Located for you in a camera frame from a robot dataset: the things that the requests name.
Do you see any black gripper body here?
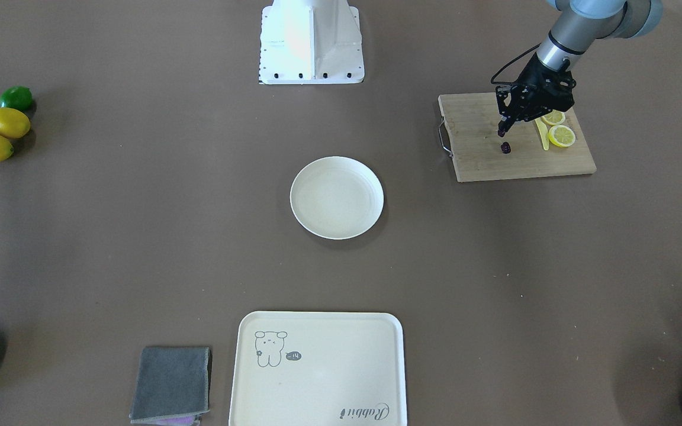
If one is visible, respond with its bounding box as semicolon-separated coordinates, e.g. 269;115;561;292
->
495;54;576;128

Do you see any silver UR robot arm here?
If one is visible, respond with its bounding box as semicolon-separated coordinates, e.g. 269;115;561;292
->
491;1;663;137

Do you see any cream rabbit tray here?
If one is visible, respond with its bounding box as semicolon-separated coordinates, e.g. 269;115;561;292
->
229;312;408;425

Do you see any wooden cutting board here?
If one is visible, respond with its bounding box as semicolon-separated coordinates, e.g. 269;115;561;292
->
438;93;597;182

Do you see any lemon slice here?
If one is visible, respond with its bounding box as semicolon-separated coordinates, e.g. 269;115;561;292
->
541;110;567;127
547;125;577;148

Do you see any white round plate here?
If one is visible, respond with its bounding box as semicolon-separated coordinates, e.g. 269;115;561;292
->
289;156;385;240

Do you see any grey folded cloth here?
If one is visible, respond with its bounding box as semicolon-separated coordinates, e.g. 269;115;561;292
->
129;346;211;425

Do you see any green lime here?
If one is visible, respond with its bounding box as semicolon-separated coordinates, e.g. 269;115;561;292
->
0;86;34;111

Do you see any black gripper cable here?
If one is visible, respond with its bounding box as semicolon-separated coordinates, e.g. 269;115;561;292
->
490;43;542;86

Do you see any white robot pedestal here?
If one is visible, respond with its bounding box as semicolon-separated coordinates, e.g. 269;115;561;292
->
258;1;365;85

